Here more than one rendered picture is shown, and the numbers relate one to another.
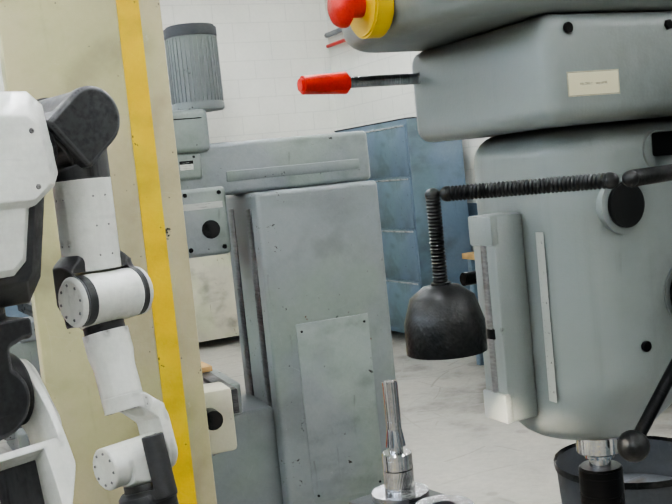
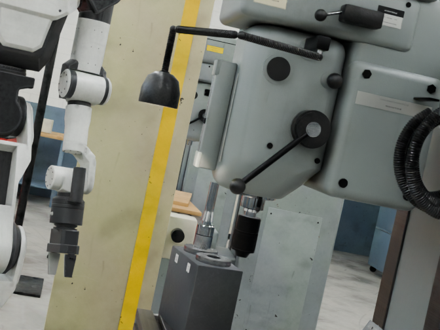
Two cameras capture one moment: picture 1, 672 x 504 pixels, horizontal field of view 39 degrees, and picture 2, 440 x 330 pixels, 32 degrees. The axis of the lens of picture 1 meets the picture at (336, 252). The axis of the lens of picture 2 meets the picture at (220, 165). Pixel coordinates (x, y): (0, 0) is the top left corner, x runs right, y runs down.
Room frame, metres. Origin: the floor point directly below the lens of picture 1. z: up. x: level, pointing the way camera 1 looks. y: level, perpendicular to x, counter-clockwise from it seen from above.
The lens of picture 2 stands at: (-0.49, -0.57, 1.43)
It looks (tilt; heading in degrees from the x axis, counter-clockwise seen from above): 3 degrees down; 15
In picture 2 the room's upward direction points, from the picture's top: 12 degrees clockwise
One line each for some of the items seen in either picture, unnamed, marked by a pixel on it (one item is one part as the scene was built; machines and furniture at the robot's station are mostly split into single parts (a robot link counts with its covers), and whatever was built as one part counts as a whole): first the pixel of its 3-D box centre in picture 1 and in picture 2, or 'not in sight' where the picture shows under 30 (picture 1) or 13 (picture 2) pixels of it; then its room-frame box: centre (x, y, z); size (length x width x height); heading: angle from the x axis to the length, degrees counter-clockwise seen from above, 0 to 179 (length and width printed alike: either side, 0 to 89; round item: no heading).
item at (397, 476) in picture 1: (398, 474); (203, 238); (1.45, -0.06, 1.13); 0.05 x 0.05 x 0.05
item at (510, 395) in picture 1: (503, 316); (215, 114); (0.96, -0.16, 1.45); 0.04 x 0.04 x 0.21; 26
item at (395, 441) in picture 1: (392, 416); (210, 203); (1.45, -0.06, 1.22); 0.03 x 0.03 x 0.11
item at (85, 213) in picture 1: (94, 250); (87, 61); (1.49, 0.38, 1.52); 0.13 x 0.12 x 0.22; 138
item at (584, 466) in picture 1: (600, 469); (249, 219); (1.01, -0.26, 1.26); 0.05 x 0.05 x 0.01
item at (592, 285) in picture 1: (589, 276); (274, 114); (1.01, -0.27, 1.47); 0.21 x 0.19 x 0.32; 26
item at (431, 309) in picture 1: (443, 316); (161, 88); (0.83, -0.09, 1.47); 0.07 x 0.07 x 0.06
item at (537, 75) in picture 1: (601, 77); (314, 13); (1.02, -0.30, 1.68); 0.34 x 0.24 x 0.10; 116
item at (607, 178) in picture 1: (534, 186); (208, 32); (0.79, -0.17, 1.58); 0.17 x 0.01 x 0.01; 61
